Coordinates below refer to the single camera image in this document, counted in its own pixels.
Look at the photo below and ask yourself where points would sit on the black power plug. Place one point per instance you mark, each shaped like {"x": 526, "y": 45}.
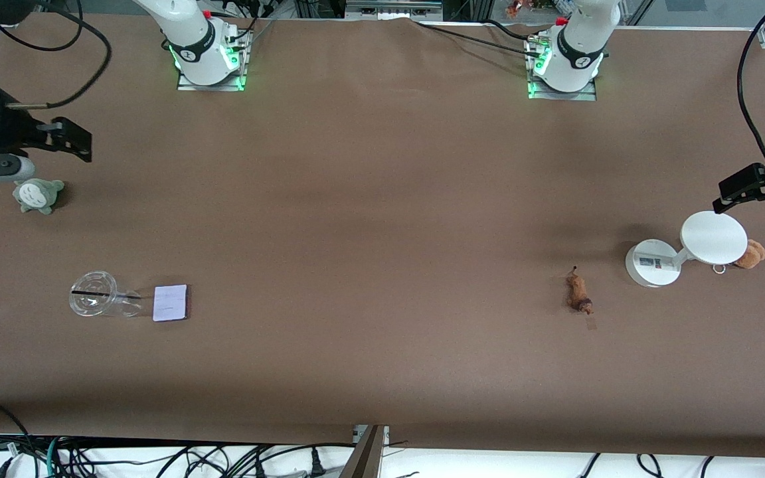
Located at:
{"x": 317, "y": 465}

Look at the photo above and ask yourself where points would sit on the small white card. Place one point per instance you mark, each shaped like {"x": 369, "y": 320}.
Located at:
{"x": 170, "y": 303}

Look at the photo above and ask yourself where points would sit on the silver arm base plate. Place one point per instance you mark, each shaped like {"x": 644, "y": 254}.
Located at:
{"x": 562, "y": 97}
{"x": 210, "y": 87}

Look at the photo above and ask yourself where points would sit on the small orange toy figure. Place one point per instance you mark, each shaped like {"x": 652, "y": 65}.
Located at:
{"x": 512, "y": 8}

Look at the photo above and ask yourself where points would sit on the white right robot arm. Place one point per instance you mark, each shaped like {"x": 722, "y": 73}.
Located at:
{"x": 196, "y": 40}

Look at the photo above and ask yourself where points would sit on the silver metal bracket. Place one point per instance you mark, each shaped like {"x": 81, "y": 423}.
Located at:
{"x": 358, "y": 435}

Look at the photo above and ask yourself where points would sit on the black drinking straw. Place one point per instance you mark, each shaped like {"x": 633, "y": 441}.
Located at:
{"x": 97, "y": 293}

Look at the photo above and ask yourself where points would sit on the grey green totoro plush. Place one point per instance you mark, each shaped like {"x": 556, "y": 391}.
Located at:
{"x": 37, "y": 196}

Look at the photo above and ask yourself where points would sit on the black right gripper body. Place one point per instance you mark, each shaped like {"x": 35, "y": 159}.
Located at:
{"x": 5, "y": 131}

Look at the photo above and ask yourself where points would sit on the silver metal rail device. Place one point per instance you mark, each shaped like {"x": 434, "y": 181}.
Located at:
{"x": 392, "y": 8}

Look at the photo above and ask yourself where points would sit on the white round desk mirror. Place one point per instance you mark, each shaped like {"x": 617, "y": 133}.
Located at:
{"x": 714, "y": 238}

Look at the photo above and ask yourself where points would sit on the brown angled beam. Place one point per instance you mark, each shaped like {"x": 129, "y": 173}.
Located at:
{"x": 362, "y": 461}

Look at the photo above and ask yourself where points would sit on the clear plastic cup with lid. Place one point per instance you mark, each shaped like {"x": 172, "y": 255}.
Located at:
{"x": 92, "y": 305}

